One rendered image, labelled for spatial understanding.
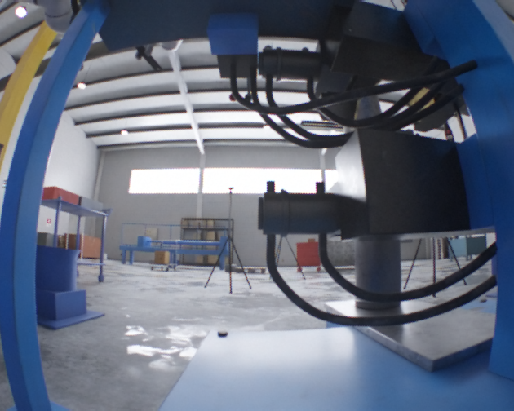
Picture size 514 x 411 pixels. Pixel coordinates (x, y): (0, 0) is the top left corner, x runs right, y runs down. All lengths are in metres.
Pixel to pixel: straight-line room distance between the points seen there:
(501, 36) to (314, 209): 0.57
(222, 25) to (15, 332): 0.82
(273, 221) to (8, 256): 0.55
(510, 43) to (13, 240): 0.98
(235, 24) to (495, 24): 0.62
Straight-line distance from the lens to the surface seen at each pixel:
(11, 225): 0.52
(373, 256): 1.09
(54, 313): 1.39
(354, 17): 0.76
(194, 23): 0.82
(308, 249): 7.97
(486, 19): 0.63
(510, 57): 0.56
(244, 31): 0.72
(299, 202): 0.58
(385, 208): 0.46
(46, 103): 0.58
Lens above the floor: 0.37
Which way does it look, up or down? 12 degrees up
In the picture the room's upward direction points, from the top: straight up
